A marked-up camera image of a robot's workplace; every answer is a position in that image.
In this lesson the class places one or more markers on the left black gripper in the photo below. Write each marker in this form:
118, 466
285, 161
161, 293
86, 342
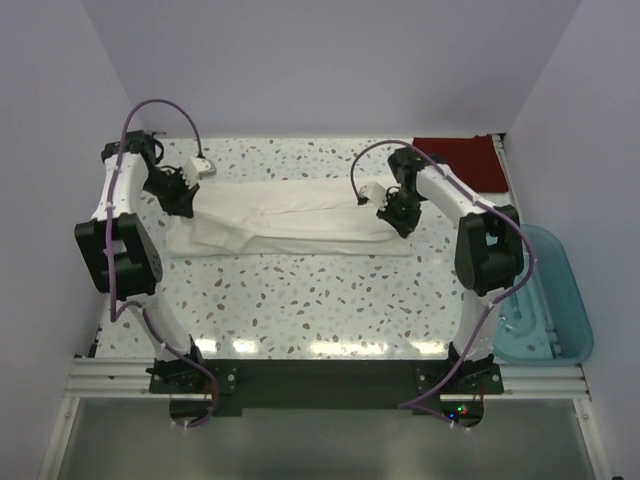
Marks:
179, 201

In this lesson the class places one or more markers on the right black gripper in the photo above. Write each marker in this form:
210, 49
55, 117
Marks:
398, 220

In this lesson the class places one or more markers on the white t shirt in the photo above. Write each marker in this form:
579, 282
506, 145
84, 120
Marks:
297, 217

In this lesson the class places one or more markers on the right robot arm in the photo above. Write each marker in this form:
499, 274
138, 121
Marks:
488, 253

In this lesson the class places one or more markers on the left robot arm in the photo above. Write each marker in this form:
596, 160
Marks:
122, 259

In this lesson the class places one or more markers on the folded dark red shirt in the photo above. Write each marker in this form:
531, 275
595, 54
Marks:
474, 160

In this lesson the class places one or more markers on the blue plastic bin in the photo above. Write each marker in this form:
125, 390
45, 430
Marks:
545, 323

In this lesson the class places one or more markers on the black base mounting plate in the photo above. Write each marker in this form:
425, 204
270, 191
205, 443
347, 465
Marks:
228, 388

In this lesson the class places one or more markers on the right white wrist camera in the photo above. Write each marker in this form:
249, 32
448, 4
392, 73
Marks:
373, 193

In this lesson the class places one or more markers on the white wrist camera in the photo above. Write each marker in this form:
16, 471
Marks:
373, 193
196, 169

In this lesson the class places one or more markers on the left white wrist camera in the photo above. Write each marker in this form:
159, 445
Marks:
196, 169

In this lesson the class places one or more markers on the aluminium frame rail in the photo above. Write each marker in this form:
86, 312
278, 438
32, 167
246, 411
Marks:
126, 378

